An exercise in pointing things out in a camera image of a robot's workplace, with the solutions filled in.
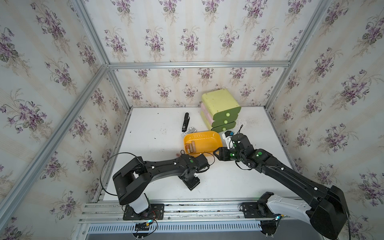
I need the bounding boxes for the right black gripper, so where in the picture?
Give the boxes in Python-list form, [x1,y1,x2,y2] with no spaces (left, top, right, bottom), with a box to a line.
[211,146,246,163]

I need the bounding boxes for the red silver lipstick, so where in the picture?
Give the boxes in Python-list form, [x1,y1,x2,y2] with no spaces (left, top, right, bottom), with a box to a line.
[185,144,190,154]

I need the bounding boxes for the beige matte lipstick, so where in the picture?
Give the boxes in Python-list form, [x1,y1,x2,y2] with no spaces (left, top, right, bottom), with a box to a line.
[191,141,196,152]

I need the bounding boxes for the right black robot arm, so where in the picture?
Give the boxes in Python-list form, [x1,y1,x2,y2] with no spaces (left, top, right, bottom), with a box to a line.
[213,133,350,240]

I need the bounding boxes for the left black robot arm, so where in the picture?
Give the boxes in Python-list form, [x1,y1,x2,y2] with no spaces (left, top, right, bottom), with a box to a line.
[113,154,210,206]

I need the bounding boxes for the yellow plastic storage box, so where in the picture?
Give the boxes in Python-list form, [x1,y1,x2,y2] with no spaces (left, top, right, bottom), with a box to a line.
[184,131,223,156]

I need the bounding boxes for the green pink drawer organizer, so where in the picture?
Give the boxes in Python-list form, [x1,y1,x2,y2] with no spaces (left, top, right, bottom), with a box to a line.
[201,89,242,133]

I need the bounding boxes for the black stapler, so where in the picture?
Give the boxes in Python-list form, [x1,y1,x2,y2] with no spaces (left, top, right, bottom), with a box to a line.
[182,113,190,133]

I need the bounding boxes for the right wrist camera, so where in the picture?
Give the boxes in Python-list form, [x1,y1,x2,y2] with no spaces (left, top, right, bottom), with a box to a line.
[222,131,235,150]

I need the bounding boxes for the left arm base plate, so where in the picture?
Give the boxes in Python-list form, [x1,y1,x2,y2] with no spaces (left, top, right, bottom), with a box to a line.
[123,204,165,221]

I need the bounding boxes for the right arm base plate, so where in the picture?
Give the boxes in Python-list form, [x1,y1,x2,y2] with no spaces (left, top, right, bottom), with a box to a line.
[239,192,282,220]

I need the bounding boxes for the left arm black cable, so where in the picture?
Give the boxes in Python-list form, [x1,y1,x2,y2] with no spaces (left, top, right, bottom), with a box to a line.
[99,152,145,197]

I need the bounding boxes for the aluminium front rail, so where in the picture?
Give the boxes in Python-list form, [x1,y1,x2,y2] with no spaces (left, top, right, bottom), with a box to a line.
[71,198,338,240]

